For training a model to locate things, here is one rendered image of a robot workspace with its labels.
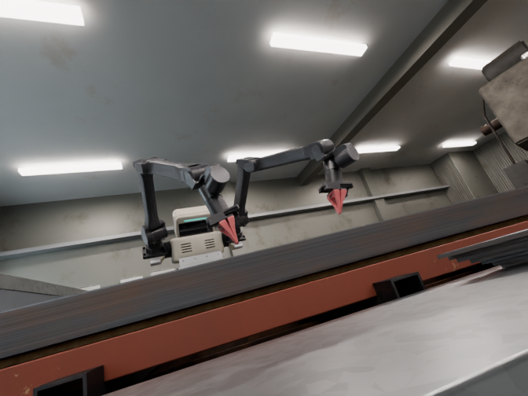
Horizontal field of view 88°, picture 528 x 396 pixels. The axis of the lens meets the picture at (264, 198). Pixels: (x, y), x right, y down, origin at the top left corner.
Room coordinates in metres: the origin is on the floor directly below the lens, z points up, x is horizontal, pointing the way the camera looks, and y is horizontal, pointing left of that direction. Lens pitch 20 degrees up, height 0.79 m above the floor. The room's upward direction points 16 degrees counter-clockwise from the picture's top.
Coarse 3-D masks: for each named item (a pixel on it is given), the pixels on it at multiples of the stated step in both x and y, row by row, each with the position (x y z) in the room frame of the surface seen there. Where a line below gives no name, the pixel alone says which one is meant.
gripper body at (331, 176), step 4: (328, 172) 0.87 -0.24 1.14; (332, 172) 0.87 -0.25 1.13; (336, 172) 0.87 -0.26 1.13; (340, 172) 0.87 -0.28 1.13; (328, 176) 0.87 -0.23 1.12; (332, 176) 0.86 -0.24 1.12; (336, 176) 0.86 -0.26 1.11; (340, 176) 0.87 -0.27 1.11; (328, 180) 0.87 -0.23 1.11; (332, 180) 0.86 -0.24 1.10; (336, 180) 0.86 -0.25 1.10; (340, 180) 0.87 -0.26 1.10; (324, 184) 0.85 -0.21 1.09; (340, 184) 0.86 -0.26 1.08; (344, 184) 0.86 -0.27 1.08; (348, 184) 0.87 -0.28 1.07; (352, 184) 0.87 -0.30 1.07; (320, 188) 0.89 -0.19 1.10; (348, 188) 0.90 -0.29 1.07; (320, 192) 0.90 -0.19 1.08; (324, 192) 0.91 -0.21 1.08
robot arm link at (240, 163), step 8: (240, 160) 1.13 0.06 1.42; (248, 160) 1.10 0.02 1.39; (240, 168) 1.17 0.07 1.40; (240, 176) 1.21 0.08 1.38; (248, 176) 1.21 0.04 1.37; (240, 184) 1.24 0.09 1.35; (248, 184) 1.26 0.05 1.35; (240, 192) 1.27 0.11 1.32; (240, 200) 1.31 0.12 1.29; (240, 208) 1.35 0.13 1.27; (240, 216) 1.40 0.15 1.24
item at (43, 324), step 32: (512, 192) 0.58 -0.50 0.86; (384, 224) 0.49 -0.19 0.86; (416, 224) 0.51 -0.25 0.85; (448, 224) 0.53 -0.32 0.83; (480, 224) 0.55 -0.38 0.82; (256, 256) 0.43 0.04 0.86; (288, 256) 0.44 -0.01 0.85; (320, 256) 0.46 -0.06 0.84; (352, 256) 0.47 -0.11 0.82; (128, 288) 0.38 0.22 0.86; (160, 288) 0.39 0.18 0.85; (192, 288) 0.40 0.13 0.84; (224, 288) 0.41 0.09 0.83; (256, 288) 0.44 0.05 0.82; (0, 320) 0.34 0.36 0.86; (32, 320) 0.35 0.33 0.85; (64, 320) 0.36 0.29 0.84; (96, 320) 0.37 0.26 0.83; (128, 320) 0.38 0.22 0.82; (0, 352) 0.34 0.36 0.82
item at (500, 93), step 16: (512, 48) 2.45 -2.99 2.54; (496, 64) 2.58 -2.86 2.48; (512, 64) 2.51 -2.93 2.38; (496, 80) 2.34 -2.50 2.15; (512, 80) 2.27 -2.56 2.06; (496, 96) 2.40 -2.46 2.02; (512, 96) 2.32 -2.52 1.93; (496, 112) 2.46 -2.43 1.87; (512, 112) 2.38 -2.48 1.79; (480, 128) 2.89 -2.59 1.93; (496, 128) 2.81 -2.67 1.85; (512, 128) 2.44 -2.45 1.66; (512, 160) 2.61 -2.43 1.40; (512, 176) 2.63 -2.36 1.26
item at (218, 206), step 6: (210, 198) 0.74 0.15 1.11; (216, 198) 0.75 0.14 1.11; (222, 198) 0.76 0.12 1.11; (210, 204) 0.74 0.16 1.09; (216, 204) 0.74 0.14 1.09; (222, 204) 0.75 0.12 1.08; (210, 210) 0.75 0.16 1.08; (216, 210) 0.74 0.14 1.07; (222, 210) 0.74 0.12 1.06; (228, 210) 0.74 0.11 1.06; (234, 210) 0.75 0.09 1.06; (210, 228) 0.78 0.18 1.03
